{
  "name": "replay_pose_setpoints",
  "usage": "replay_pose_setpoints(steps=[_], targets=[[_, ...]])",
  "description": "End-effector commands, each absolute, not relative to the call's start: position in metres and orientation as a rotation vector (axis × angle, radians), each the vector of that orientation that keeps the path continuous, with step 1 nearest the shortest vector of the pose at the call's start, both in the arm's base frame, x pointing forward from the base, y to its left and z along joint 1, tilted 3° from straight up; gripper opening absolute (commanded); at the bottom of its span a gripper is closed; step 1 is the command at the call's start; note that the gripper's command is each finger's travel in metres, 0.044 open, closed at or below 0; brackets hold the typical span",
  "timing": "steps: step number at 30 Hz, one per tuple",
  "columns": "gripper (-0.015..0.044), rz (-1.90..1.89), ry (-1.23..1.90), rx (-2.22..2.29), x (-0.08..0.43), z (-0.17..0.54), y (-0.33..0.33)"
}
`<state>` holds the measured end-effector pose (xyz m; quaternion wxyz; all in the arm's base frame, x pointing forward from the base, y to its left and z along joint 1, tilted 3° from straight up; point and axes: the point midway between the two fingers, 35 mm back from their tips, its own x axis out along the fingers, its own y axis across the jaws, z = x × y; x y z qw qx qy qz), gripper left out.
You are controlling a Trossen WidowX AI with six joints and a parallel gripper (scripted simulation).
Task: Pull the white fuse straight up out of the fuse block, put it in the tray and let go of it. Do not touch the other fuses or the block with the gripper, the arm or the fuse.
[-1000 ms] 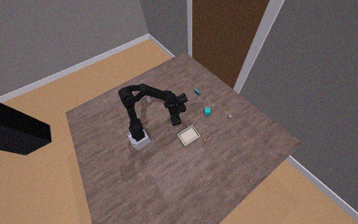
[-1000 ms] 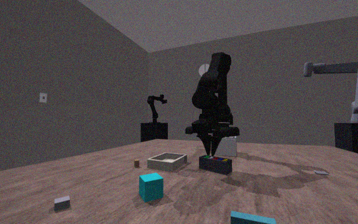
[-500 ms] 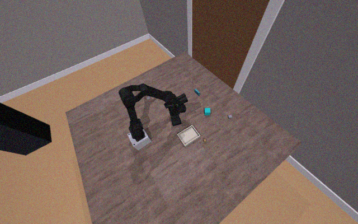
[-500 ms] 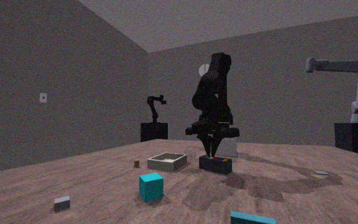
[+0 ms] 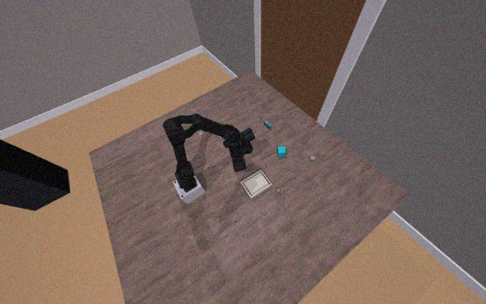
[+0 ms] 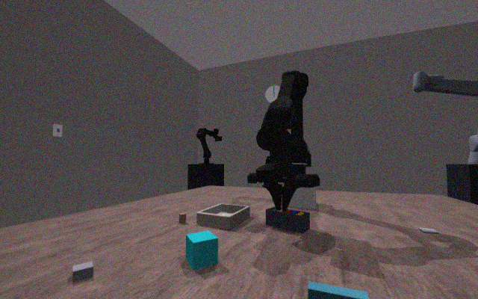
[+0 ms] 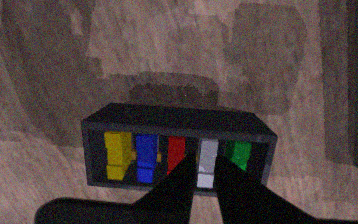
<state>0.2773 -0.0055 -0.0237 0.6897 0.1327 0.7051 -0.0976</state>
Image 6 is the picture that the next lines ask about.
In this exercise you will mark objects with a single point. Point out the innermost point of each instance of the beige open tray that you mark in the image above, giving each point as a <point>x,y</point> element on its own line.
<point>222,215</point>

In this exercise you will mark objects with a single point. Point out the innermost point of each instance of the tan cube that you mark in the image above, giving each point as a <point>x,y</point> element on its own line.
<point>182,218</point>

